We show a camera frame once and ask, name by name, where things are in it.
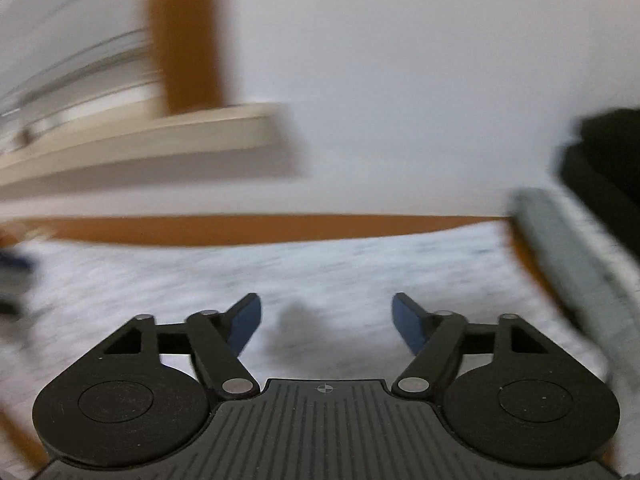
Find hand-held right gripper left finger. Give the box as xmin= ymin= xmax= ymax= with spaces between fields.
xmin=102 ymin=292 xmax=263 ymax=402

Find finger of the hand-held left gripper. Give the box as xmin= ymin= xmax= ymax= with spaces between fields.
xmin=0 ymin=247 xmax=37 ymax=317

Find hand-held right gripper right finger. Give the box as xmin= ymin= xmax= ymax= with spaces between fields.
xmin=391 ymin=292 xmax=551 ymax=402

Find white patterned pants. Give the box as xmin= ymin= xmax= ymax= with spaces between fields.
xmin=0 ymin=220 xmax=616 ymax=480

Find grey folded garment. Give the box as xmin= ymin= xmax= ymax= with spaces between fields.
xmin=510 ymin=187 xmax=640 ymax=376

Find beige windowsill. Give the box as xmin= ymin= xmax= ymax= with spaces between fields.
xmin=0 ymin=102 xmax=311 ymax=201

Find grey window blind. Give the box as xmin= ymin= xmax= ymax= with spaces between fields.
xmin=0 ymin=0 xmax=166 ymax=153

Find black folded garment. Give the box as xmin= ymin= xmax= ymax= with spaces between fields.
xmin=557 ymin=107 xmax=640 ymax=271

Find wooden window frame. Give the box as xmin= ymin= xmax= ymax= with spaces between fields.
xmin=147 ymin=0 xmax=241 ymax=116

